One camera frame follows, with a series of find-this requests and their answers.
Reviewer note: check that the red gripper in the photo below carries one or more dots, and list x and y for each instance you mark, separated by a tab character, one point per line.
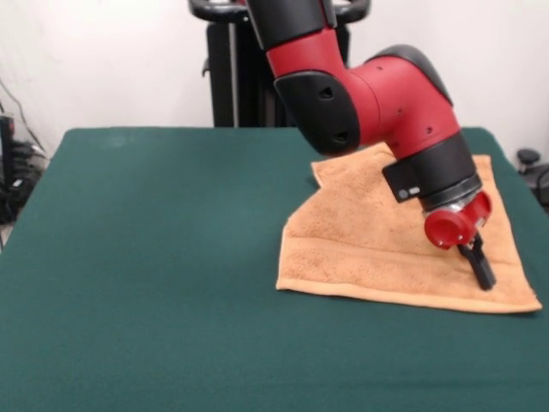
450	227

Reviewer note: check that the tan terry towel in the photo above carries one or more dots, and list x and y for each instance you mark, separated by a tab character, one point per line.
364	257

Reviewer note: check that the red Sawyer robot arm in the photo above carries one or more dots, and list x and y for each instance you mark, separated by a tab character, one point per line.
377	98

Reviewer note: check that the dark green table cloth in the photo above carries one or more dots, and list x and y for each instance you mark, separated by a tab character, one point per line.
107	279

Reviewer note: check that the black electronics box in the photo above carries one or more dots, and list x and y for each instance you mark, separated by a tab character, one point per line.
6	141

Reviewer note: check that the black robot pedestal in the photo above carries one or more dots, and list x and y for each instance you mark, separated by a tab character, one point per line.
231	77

